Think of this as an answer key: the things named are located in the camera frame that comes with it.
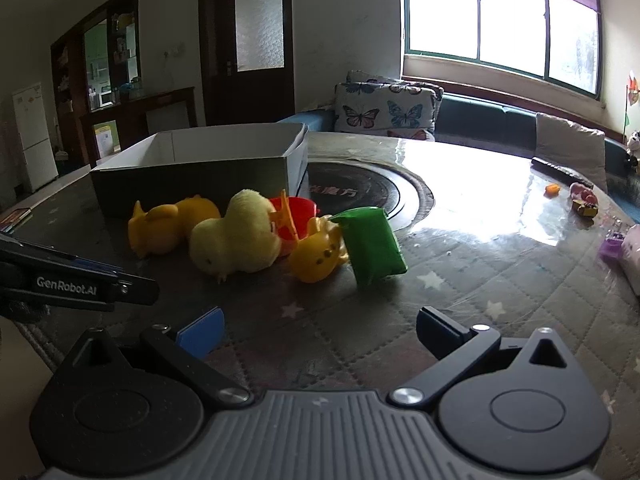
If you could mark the green toy piece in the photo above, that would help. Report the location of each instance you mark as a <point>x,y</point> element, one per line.
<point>372,247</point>

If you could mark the purple plastic item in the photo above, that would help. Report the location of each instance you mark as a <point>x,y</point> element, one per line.
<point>611,248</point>

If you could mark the small orange toy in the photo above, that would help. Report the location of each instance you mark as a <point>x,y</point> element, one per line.
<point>552,190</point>

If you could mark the large yellow rubber toy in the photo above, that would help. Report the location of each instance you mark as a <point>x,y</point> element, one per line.
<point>165,227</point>

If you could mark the dark wooden cabinet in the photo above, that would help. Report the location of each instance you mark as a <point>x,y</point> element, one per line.
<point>75,65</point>

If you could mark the white fridge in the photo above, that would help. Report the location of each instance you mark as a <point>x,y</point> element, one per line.
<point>32,135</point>

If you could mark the colourful pinwheel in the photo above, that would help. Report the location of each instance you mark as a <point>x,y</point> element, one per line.
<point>633,90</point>

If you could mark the red round toy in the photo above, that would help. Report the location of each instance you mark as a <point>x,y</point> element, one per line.
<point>301,209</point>

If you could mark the black remote control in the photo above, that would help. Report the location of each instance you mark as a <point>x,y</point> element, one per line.
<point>555,169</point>

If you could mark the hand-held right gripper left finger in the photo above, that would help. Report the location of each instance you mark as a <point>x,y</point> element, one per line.
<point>202,334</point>

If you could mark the window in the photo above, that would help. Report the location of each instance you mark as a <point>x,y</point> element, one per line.
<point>510,15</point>

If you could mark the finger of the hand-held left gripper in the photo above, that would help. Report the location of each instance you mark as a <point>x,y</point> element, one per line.
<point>97,266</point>
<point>137,291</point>

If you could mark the small yellow rubber toy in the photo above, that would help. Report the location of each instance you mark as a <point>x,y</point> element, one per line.
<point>315,258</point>

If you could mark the grey cardboard box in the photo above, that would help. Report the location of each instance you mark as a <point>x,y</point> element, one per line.
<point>200,182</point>

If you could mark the round patterned rug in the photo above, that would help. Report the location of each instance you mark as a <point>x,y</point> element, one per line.
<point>360,190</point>

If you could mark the yellow plush chick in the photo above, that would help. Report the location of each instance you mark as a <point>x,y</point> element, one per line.
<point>235,240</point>

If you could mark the pink tissue packet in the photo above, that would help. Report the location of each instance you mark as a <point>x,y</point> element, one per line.
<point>632,260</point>

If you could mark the pink toy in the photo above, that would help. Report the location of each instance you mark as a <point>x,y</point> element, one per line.
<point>582,193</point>

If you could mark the teal sofa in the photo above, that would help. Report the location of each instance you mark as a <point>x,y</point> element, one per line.
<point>480,117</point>

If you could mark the grey cushion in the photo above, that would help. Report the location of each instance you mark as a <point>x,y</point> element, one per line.
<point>570,150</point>

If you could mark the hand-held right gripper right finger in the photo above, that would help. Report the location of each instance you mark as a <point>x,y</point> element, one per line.
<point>439,331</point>

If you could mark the dark wooden door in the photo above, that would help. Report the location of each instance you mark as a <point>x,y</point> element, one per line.
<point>220,35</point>

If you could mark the stack of books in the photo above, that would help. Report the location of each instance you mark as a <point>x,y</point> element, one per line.
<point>14,217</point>

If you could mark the black and white plush toy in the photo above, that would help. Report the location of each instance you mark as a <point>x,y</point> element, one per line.
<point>634,147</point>

